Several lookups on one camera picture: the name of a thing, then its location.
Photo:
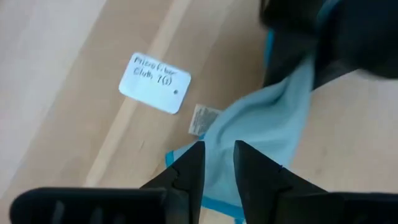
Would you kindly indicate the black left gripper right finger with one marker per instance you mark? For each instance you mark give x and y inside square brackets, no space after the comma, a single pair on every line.
[295,208]

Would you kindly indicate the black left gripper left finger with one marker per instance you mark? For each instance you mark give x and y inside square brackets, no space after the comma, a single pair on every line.
[124,207]

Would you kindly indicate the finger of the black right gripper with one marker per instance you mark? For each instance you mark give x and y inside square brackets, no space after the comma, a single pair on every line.
[292,37]
[363,34]

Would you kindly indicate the light blue teal-edged microfiber towel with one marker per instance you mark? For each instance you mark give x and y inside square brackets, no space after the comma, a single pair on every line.
[258,124]

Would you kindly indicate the small grey printed care label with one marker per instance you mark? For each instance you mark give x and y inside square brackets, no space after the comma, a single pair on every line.
[203,119]

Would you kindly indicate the white handwritten paper tag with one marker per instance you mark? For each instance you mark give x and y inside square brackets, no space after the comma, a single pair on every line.
[155,84]

